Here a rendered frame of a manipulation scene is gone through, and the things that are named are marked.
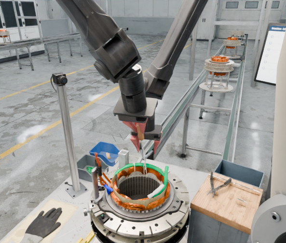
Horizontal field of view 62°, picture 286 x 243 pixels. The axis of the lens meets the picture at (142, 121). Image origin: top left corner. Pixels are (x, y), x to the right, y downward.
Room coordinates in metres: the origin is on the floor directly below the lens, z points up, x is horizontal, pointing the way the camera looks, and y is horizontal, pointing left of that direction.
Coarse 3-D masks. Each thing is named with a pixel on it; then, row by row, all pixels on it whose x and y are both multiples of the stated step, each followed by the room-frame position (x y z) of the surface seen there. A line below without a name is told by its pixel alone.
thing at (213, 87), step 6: (204, 66) 2.80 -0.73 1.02; (210, 66) 2.63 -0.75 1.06; (216, 66) 2.59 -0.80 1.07; (222, 66) 2.57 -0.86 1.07; (228, 66) 2.59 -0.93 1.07; (228, 72) 2.62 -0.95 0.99; (222, 78) 2.80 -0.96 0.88; (228, 78) 2.62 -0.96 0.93; (204, 84) 2.79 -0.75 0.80; (210, 84) 2.62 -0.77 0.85; (216, 84) 2.81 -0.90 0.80; (222, 84) 2.79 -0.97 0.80; (228, 84) 2.80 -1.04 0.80; (210, 90) 2.57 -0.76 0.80; (216, 90) 2.57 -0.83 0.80; (222, 90) 2.57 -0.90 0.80; (228, 90) 2.57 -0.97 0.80
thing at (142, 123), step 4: (120, 116) 0.53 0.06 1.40; (124, 116) 0.53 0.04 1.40; (128, 116) 0.53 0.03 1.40; (132, 116) 0.52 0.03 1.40; (120, 120) 0.54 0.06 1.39; (124, 120) 0.54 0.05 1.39; (128, 120) 0.53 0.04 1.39; (132, 120) 0.53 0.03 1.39; (136, 120) 0.53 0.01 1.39; (140, 120) 0.53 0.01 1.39; (144, 120) 0.53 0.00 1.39; (140, 124) 0.53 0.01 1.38; (144, 124) 0.53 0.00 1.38; (140, 128) 0.55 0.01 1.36; (144, 128) 0.58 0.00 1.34
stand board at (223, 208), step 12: (204, 180) 0.70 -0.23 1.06; (216, 180) 0.70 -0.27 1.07; (204, 192) 0.63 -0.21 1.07; (228, 192) 0.63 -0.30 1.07; (240, 192) 0.63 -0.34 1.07; (192, 204) 0.58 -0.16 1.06; (204, 204) 0.58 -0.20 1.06; (216, 204) 0.58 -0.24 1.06; (228, 204) 0.58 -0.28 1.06; (252, 204) 0.58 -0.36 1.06; (216, 216) 0.54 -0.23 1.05; (228, 216) 0.53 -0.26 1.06; (240, 216) 0.53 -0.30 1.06; (252, 216) 0.53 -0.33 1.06; (240, 228) 0.50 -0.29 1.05
